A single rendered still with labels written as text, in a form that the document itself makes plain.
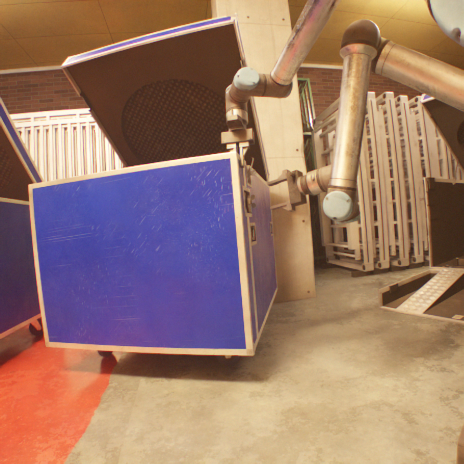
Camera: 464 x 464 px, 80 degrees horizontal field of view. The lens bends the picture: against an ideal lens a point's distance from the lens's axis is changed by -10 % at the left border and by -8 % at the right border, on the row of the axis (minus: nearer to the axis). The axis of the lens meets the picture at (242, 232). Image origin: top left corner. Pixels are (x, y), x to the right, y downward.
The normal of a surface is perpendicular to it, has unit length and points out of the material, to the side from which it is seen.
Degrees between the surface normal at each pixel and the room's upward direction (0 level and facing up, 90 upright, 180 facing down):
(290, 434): 0
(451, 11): 94
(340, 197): 95
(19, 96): 90
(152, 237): 90
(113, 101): 142
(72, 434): 0
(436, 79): 108
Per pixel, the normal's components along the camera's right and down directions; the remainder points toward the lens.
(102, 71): -0.05, 0.81
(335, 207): -0.47, 0.14
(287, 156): 0.18, 0.01
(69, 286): -0.19, 0.04
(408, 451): -0.08, -1.00
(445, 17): -0.92, 0.15
